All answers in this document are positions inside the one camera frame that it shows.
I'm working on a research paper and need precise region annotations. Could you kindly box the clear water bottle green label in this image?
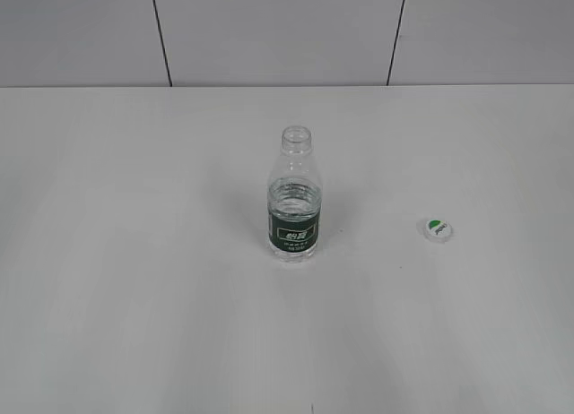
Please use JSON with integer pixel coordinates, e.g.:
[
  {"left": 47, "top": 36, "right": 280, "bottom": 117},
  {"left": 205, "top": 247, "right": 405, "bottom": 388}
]
[{"left": 266, "top": 125, "right": 323, "bottom": 263}]

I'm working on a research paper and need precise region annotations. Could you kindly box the white green bottle cap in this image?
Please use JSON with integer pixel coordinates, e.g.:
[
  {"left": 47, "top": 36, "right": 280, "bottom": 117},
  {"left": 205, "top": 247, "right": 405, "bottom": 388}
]
[{"left": 419, "top": 218, "right": 455, "bottom": 244}]

